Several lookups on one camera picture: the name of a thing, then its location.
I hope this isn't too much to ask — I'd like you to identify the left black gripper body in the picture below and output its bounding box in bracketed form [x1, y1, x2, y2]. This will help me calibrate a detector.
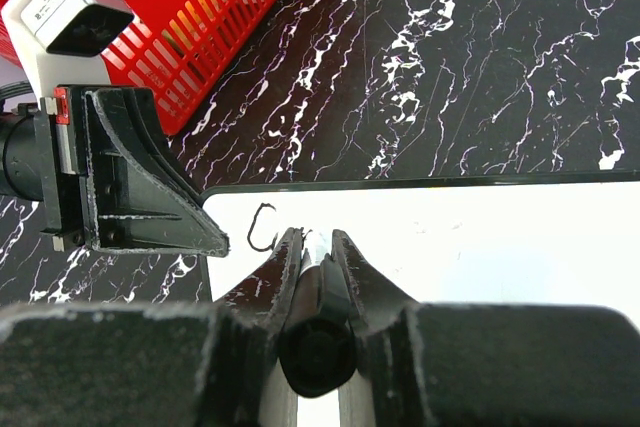
[37, 86, 91, 251]

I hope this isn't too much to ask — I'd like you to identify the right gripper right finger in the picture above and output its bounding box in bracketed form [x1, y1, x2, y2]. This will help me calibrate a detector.
[332, 229, 415, 337]

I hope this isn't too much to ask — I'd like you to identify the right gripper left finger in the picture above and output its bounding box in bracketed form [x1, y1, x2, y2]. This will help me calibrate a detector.
[217, 228, 303, 342]

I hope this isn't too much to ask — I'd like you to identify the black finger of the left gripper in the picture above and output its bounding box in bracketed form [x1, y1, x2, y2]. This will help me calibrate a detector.
[84, 87, 230, 257]

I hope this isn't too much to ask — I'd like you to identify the white marker pen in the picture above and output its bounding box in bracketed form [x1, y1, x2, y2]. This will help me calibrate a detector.
[278, 230, 356, 398]

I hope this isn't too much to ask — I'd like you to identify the white rectangular whiteboard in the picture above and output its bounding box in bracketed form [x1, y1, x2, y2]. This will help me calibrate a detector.
[204, 171, 639, 426]

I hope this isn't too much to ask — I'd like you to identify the red plastic shopping basket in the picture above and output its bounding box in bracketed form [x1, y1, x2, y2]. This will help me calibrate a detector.
[1, 0, 275, 135]

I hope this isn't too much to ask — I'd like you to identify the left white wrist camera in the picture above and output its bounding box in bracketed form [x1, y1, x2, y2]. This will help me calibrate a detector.
[0, 0, 135, 98]

